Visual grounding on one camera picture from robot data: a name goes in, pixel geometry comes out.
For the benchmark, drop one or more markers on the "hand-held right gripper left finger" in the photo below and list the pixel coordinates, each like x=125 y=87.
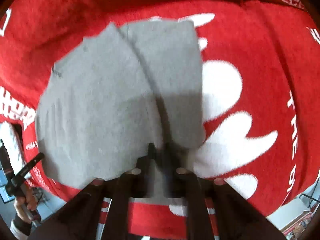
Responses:
x=145 y=171

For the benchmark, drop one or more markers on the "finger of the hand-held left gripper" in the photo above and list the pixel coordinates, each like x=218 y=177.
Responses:
x=30 y=167

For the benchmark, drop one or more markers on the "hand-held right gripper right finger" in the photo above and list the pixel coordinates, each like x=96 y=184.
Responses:
x=173 y=175

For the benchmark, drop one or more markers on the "grey knit sweater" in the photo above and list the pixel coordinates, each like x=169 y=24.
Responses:
x=100 y=105

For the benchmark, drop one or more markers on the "person's left forearm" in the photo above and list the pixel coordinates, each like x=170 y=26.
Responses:
x=21 y=227

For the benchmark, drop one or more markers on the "person's left hand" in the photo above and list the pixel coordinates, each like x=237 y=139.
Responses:
x=31 y=200

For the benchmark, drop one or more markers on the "white padded cloth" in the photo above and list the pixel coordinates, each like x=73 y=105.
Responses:
x=11 y=142

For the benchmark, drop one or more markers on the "white board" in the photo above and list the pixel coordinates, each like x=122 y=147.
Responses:
x=287 y=215

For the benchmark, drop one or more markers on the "red printed blanket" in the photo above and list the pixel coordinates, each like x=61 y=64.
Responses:
x=250 y=42

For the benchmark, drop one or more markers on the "black metal frame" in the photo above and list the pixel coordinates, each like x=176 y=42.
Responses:
x=311 y=198

